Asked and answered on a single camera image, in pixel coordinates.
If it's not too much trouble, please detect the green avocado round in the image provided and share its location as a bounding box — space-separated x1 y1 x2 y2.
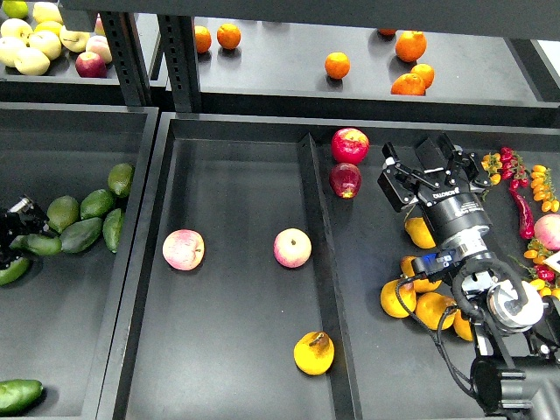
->
46 195 80 234

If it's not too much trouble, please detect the dark red apple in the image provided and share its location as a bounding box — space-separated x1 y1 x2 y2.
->
329 163 362 200

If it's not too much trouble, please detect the red apple on shelf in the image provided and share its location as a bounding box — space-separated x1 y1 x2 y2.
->
75 52 107 78

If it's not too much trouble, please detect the red cherry tomato bunch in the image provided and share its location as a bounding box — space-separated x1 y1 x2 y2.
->
500 147 529 190

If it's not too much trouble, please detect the light green avocado edge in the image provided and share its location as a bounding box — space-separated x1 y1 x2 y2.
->
0 257 31 286

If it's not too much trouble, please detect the small orange right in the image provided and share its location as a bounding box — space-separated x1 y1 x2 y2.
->
410 63 435 89

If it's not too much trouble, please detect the yellow pear right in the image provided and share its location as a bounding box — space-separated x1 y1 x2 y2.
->
452 310 473 342

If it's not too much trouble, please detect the orange cherry tomato bunch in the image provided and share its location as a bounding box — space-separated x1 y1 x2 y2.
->
481 152 502 186

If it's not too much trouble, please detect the orange cherry tomato string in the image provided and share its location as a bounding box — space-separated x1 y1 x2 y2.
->
528 164 560 214

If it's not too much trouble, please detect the large orange right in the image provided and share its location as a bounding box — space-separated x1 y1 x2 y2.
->
395 31 428 63

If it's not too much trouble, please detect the mixed cherry tomatoes lower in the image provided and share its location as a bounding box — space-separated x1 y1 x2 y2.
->
509 238 559 298

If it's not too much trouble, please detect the yellow pear top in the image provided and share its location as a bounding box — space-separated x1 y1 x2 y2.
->
403 212 436 249

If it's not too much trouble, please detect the yellow apple far left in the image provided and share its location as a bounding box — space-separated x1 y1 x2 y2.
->
0 36 27 68

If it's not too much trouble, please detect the yellow pear lower centre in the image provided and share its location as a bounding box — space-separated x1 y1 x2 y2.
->
415 291 456 331

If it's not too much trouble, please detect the orange centre shelf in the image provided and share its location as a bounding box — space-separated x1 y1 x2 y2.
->
324 52 351 80

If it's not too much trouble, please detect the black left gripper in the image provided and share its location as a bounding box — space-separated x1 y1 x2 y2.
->
1 195 49 268

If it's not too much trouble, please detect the dark avocado middle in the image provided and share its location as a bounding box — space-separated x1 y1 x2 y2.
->
60 217 103 254

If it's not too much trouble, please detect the pink apple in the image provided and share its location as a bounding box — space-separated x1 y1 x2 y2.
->
273 227 312 269
163 229 205 271

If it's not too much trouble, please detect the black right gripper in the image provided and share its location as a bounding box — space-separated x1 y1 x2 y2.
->
377 132 492 248

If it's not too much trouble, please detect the red chili pepper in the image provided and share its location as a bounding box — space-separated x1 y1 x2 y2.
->
509 189 535 240

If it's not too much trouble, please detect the yellow apple middle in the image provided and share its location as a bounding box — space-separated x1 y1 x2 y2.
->
28 31 62 60

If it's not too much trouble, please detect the pink apple centre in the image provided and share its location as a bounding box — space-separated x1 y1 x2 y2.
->
273 227 312 269

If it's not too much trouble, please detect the orange front right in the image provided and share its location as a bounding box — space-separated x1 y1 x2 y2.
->
390 73 426 96

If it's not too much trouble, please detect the black tray divider left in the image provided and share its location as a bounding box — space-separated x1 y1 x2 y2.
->
297 133 362 419

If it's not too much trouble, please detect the green avocado top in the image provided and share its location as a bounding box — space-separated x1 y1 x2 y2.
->
108 163 135 198

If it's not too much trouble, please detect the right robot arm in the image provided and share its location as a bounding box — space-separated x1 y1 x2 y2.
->
378 134 559 419

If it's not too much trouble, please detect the pink apple left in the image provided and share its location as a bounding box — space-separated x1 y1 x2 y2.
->
163 229 205 271

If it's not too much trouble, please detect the yellow pear left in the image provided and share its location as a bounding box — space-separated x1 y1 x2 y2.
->
380 279 417 319

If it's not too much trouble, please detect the bright red apple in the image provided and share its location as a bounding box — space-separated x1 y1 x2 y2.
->
331 128 370 165

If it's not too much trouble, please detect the yellow pear with stem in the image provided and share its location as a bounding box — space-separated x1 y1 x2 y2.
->
293 331 335 375

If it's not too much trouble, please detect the pink apple right edge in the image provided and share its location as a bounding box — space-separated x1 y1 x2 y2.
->
534 214 560 250

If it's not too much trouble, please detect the yellow pear middle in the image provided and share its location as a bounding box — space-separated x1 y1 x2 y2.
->
400 255 442 293

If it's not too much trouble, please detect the green avocado narrow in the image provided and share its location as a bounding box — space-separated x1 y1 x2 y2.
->
102 208 125 254

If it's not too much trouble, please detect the dark green avocado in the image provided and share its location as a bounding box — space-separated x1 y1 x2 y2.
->
14 234 62 256

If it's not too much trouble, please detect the yellow apple front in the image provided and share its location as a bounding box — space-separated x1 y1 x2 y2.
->
14 47 51 76

